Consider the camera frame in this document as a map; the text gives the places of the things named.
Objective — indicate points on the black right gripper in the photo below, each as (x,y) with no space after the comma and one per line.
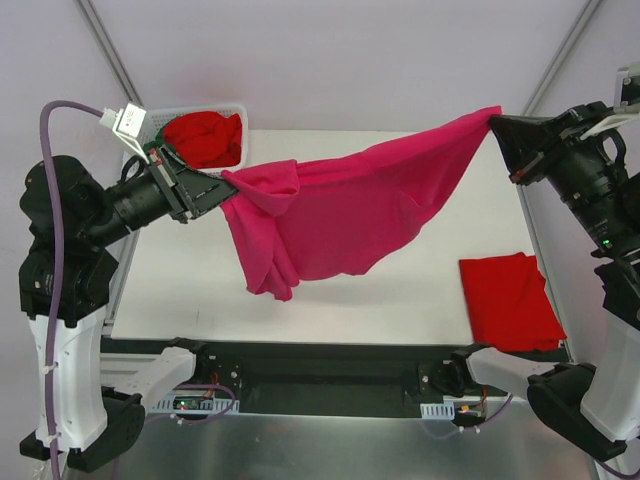
(538,151)

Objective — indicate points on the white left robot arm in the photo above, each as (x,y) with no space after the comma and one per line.
(64,286)

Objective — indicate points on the red t shirt in basket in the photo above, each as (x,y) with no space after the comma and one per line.
(206,139)

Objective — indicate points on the folded red t shirt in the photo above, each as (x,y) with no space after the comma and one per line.
(507,304)

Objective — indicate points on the aluminium frame post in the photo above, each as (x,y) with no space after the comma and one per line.
(576,72)
(97,28)

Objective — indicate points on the white perforated plastic basket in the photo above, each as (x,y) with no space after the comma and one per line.
(154,120)

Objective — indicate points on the right aluminium frame post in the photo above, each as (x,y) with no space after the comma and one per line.
(576,72)

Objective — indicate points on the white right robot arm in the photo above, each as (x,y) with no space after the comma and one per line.
(597,407)

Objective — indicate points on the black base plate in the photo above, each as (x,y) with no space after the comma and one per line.
(338,380)

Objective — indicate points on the left aluminium frame post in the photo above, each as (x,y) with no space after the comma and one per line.
(97,28)

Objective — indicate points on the pink t shirt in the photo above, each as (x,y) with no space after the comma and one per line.
(294,221)

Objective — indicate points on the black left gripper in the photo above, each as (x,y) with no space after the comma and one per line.
(168,185)

